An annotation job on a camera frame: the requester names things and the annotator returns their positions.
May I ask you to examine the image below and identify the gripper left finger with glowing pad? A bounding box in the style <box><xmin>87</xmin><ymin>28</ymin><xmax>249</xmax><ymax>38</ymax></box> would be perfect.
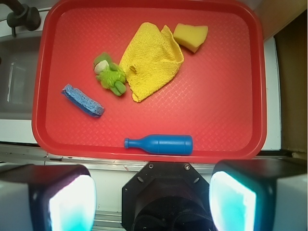
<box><xmin>0</xmin><ymin>164</ymin><xmax>97</xmax><ymax>231</ymax></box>

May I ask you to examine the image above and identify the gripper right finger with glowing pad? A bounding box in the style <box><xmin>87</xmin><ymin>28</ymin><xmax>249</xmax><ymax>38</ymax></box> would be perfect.
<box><xmin>209</xmin><ymin>159</ymin><xmax>308</xmax><ymax>231</ymax></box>

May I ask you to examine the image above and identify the blue scrubbing sponge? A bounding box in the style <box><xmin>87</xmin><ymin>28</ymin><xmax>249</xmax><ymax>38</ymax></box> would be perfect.
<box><xmin>62</xmin><ymin>84</ymin><xmax>105</xmax><ymax>118</ymax></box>

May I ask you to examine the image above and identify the yellow sponge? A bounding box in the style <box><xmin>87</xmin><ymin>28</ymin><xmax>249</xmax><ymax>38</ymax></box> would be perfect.
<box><xmin>173</xmin><ymin>23</ymin><xmax>209</xmax><ymax>53</ymax></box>

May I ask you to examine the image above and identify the red plastic tray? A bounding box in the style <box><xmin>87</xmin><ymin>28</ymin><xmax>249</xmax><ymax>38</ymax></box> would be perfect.
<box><xmin>32</xmin><ymin>0</ymin><xmax>267</xmax><ymax>163</ymax></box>

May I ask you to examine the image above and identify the blue plastic bottle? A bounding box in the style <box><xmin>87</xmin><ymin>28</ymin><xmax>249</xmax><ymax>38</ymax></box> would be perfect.
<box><xmin>124</xmin><ymin>134</ymin><xmax>193</xmax><ymax>155</ymax></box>

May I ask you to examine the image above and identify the green plush frog toy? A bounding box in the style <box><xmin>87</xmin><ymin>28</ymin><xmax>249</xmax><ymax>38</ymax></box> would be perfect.
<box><xmin>93</xmin><ymin>52</ymin><xmax>126</xmax><ymax>96</ymax></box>

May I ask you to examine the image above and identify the steel sink basin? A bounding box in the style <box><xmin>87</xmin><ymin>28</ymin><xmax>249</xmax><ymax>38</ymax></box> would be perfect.
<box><xmin>0</xmin><ymin>36</ymin><xmax>41</xmax><ymax>120</ymax></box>

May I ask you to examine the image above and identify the yellow knitted cloth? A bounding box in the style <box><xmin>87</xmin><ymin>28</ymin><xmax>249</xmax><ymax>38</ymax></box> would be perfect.
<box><xmin>119</xmin><ymin>22</ymin><xmax>184</xmax><ymax>103</ymax></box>

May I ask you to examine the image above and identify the dark metal faucet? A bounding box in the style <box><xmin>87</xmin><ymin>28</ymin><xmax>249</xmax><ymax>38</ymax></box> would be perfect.
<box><xmin>0</xmin><ymin>0</ymin><xmax>41</xmax><ymax>38</ymax></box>

